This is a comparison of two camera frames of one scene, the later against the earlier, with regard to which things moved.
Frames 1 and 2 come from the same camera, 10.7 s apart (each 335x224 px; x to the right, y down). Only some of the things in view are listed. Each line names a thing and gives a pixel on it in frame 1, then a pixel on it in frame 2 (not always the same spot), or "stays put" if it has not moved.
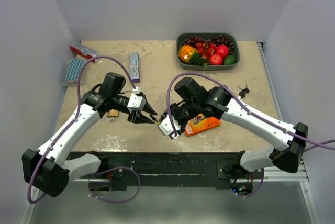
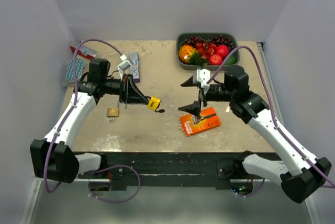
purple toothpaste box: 134,67 stays put
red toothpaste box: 81,49 stays put
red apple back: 222,50 stays put
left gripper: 141,118 to 130,93
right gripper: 172,108 to 195,108
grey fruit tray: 181,36 stays put
